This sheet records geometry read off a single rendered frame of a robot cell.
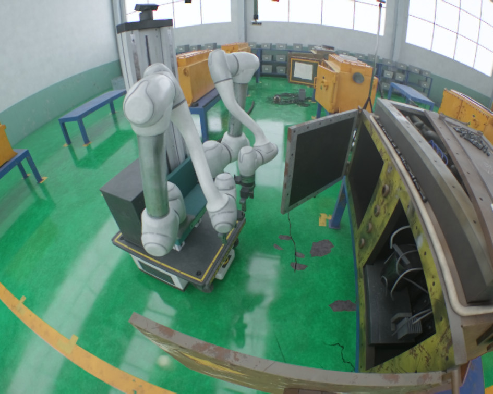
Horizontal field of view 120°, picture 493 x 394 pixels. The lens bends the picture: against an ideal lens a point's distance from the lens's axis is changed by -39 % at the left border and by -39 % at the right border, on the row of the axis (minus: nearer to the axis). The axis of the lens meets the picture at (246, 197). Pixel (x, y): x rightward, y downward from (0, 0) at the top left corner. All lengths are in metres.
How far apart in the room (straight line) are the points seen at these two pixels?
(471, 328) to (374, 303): 0.55
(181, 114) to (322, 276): 1.62
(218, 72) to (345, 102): 2.41
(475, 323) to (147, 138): 1.06
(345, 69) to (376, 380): 3.25
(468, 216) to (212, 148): 1.33
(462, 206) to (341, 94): 2.80
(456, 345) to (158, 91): 0.98
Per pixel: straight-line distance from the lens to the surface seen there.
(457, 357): 0.61
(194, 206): 1.45
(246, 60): 1.34
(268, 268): 1.98
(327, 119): 1.34
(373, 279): 1.17
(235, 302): 1.83
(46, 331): 2.41
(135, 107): 0.70
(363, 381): 0.48
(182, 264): 1.67
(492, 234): 0.69
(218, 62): 1.25
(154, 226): 1.00
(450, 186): 0.81
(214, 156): 1.48
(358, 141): 1.66
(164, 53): 1.32
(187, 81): 3.59
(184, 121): 0.93
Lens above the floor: 1.66
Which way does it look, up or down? 40 degrees down
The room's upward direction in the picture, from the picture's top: 1 degrees counter-clockwise
